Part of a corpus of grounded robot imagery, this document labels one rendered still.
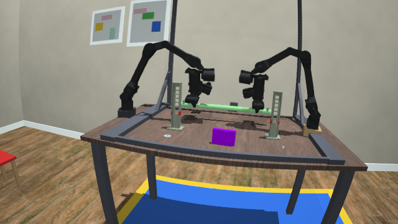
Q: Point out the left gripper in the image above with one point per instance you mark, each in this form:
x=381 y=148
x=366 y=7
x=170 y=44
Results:
x=258 y=104

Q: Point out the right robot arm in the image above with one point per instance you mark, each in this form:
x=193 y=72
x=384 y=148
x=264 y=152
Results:
x=207 y=74

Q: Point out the purple block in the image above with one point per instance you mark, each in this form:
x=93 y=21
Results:
x=223 y=137

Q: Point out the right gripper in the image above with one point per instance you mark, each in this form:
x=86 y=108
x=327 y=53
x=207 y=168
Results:
x=193 y=89

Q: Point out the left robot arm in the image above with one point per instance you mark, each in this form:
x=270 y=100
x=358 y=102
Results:
x=259 y=80

